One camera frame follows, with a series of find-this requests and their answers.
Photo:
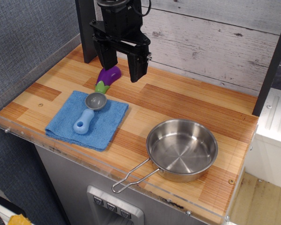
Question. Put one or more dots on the purple toy eggplant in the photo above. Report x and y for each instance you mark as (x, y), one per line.
(106, 78)

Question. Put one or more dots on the blue folded cloth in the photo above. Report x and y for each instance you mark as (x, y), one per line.
(102, 127)

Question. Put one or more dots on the stainless steel pot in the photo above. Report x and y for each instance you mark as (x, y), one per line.
(180, 150)

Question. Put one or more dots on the silver control panel with buttons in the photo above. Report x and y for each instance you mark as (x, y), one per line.
(110, 210)

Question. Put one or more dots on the black left frame post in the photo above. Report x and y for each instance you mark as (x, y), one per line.
(86, 14)

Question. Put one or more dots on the black right frame post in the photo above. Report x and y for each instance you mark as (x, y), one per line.
(268, 80)

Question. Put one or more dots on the grey cabinet front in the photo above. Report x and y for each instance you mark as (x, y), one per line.
(87, 198)

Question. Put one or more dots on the yellow tape lump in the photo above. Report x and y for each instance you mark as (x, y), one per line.
(19, 220)

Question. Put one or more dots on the blue grey toy scoop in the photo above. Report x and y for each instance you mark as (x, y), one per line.
(94, 102)

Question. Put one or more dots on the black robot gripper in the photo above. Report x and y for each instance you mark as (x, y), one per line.
(120, 31)

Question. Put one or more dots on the black frame post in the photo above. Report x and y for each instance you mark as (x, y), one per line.
(86, 14)
(268, 80)

